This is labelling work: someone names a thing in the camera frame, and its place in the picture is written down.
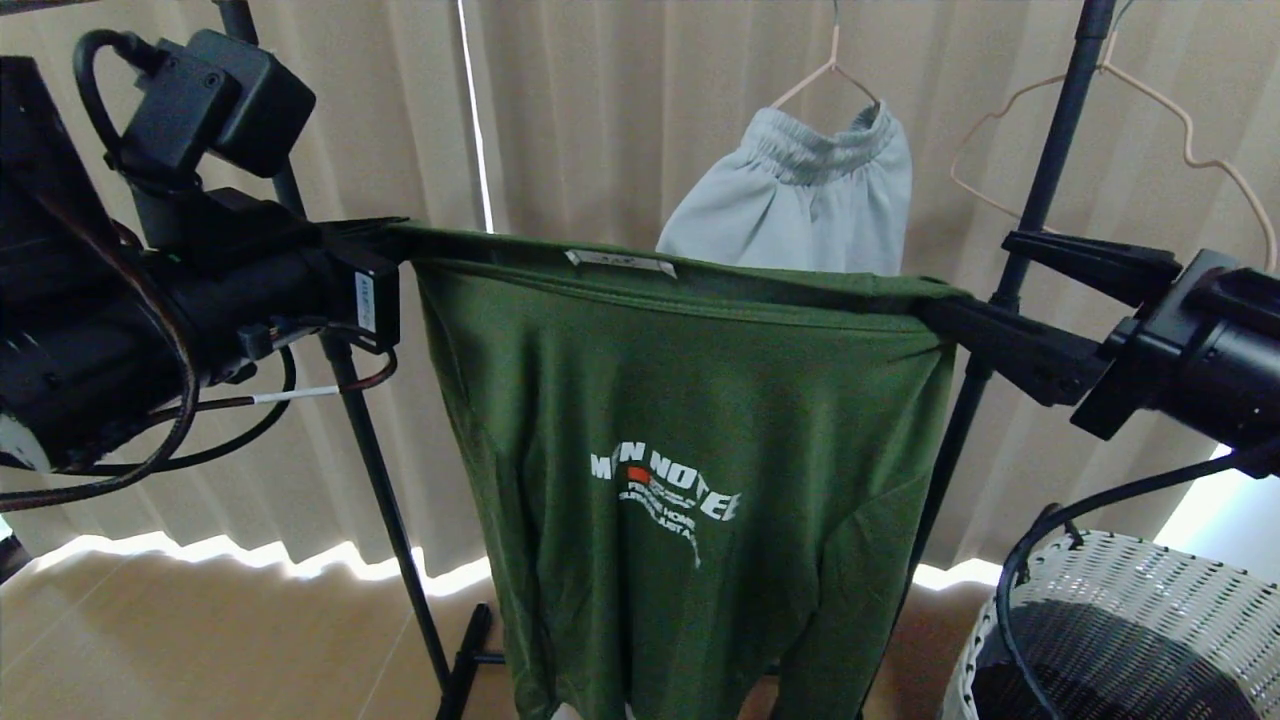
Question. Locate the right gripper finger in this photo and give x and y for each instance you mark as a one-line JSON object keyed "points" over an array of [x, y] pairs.
{"points": [[1100, 262], [1030, 355]]}

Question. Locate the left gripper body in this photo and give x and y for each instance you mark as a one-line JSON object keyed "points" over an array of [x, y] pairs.
{"points": [[270, 300]]}

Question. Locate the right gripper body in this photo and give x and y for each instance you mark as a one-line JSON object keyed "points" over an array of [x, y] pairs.
{"points": [[1200, 360]]}

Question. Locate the pink clothes hanger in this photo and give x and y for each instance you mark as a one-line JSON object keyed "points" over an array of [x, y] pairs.
{"points": [[830, 60], [1190, 140]]}

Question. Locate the green garment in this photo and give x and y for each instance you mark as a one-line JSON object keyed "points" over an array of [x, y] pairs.
{"points": [[650, 400]]}

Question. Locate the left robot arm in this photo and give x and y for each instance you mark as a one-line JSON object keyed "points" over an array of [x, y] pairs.
{"points": [[60, 330]]}

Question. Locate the black clothes rack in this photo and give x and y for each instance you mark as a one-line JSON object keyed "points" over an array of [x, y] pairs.
{"points": [[1060, 130]]}

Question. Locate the white laundry basket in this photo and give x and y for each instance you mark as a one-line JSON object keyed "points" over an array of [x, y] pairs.
{"points": [[1150, 590]]}

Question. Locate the beige curtain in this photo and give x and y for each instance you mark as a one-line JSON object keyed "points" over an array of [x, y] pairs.
{"points": [[600, 100]]}

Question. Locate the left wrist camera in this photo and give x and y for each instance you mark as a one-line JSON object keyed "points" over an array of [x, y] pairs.
{"points": [[220, 90]]}

